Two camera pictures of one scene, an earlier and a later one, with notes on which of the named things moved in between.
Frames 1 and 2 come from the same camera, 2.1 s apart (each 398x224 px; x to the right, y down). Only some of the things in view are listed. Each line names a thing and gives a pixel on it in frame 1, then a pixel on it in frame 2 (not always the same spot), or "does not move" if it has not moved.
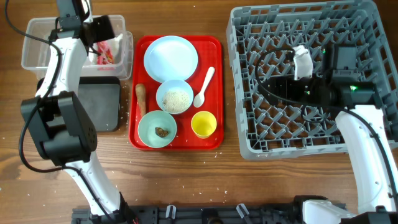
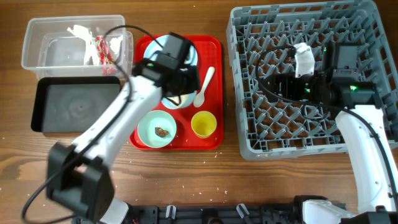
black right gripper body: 305,89 does not move
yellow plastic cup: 203,123 does not move
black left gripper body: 99,32 -> 187,81
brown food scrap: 161,132 does not move
